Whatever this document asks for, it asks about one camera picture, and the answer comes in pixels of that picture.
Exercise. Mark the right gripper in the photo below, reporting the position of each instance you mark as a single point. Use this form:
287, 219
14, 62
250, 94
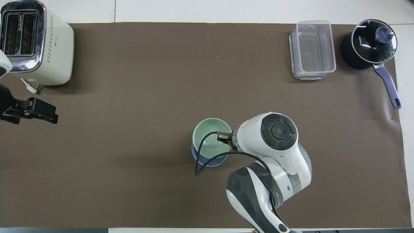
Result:
225, 138

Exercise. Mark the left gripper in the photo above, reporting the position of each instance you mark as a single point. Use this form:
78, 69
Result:
6, 98

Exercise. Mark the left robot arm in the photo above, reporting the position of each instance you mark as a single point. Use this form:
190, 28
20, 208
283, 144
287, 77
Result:
4, 68

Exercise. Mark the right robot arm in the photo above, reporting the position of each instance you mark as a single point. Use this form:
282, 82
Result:
291, 161

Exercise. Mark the green bowl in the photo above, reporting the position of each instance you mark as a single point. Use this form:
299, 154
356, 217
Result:
208, 132

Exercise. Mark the blue bowl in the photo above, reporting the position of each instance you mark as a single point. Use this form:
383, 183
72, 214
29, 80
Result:
210, 162

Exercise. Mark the white power plug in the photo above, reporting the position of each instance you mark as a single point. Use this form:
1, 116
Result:
31, 86

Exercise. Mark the cream white toaster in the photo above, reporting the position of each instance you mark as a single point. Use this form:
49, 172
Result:
55, 48

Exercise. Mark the clear lid with blue seal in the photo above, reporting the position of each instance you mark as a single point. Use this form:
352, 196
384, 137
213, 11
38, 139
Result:
292, 55

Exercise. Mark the clear plastic container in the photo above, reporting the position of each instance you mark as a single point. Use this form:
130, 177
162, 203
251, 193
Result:
315, 48

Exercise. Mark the glass pot lid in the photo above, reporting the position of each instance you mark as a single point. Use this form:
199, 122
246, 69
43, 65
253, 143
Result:
368, 48

